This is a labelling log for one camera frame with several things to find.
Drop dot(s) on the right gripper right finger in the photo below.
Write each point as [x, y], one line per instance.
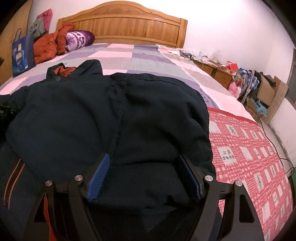
[220, 211]

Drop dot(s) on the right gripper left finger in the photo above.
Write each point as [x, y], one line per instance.
[62, 211]

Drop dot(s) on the dark navy large jacket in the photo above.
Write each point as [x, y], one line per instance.
[61, 126]

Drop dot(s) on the red white checkered cloth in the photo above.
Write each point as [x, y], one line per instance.
[242, 152]

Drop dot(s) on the orange red padded jacket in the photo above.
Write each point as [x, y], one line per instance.
[49, 45]

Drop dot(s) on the wooden wardrobe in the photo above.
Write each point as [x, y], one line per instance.
[19, 20]

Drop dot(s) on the pink grey hanging bag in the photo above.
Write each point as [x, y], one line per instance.
[41, 25]

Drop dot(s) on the purple patterned pillow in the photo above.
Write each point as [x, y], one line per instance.
[78, 39]

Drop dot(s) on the blue plastic toy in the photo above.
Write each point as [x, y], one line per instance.
[259, 107]

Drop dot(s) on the purple pink patchwork bedsheet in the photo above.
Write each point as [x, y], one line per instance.
[153, 59]

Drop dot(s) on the wooden bedside table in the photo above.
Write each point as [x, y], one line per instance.
[221, 76]

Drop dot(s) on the wooden bed headboard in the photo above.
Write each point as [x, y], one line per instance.
[126, 22]

